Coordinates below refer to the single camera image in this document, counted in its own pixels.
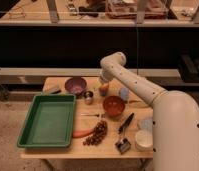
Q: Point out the green plastic tray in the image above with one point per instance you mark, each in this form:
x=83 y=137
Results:
x=49 y=122

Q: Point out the small metal cup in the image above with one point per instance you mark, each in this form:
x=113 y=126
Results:
x=88 y=96

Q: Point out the purple bowl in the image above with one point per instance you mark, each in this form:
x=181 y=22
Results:
x=75 y=85

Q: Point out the wooden table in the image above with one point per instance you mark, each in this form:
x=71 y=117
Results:
x=106 y=149

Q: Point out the translucent cream gripper body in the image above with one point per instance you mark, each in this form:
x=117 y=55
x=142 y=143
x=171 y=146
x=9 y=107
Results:
x=102 y=81

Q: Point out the orange carrot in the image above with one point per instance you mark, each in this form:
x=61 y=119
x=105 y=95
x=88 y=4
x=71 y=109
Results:
x=83 y=133

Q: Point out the bunch of red grapes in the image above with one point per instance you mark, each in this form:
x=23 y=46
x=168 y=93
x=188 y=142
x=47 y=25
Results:
x=99 y=133

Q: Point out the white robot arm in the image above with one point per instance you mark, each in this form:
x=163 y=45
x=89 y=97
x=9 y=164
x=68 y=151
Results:
x=175 y=117

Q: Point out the metal fork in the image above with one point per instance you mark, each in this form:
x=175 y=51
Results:
x=94 y=115

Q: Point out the orange bowl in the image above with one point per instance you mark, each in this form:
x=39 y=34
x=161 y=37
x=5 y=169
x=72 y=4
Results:
x=113 y=106

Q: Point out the black handled spatula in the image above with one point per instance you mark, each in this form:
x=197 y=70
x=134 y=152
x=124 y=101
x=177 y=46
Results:
x=123 y=144

